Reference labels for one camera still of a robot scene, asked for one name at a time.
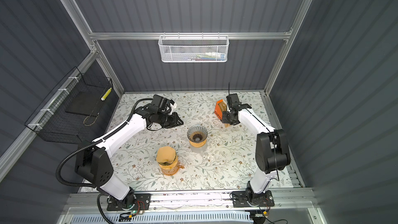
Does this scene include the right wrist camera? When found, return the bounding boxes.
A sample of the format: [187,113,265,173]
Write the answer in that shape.
[227,93,241,110]

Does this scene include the black foam pad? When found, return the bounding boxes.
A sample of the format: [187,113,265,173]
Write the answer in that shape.
[65,92,105,117]

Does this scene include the black wire side basket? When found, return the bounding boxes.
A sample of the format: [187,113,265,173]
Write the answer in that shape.
[25,67,114,144]

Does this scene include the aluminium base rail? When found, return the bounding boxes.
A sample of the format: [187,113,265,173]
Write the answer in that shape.
[61,188,319,215]

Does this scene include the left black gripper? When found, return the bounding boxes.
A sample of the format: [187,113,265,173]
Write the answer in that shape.
[158,112,184,128]

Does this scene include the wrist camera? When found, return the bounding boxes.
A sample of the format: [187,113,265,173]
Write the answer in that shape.
[227,93,241,110]
[151,94,177,115]

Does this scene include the floral table mat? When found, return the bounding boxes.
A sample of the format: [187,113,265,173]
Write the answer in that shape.
[111,91,257,191]

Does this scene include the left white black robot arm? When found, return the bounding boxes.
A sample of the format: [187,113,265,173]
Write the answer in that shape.
[75,101,183,210]

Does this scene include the orange coffee filter holder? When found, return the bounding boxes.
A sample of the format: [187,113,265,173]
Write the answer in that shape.
[215,100,227,121]

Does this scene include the clear frosted glass dripper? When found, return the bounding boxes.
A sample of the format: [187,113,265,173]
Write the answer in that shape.
[191,146,206,156]

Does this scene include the white wire wall basket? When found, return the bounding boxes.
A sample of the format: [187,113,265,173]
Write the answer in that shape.
[158,33,230,63]

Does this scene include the black corrugated cable conduit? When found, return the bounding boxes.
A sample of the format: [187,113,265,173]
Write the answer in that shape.
[55,97,153,224]

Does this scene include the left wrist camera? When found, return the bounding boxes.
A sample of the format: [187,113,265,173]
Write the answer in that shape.
[151,94,177,115]

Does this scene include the tubes in white basket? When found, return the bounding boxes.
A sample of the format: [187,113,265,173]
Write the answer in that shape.
[185,52,227,61]

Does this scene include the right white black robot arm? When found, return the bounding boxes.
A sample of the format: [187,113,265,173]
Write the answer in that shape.
[222,102,291,207]

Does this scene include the grey glass dripper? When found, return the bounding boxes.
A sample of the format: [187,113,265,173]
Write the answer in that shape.
[187,125,208,144]

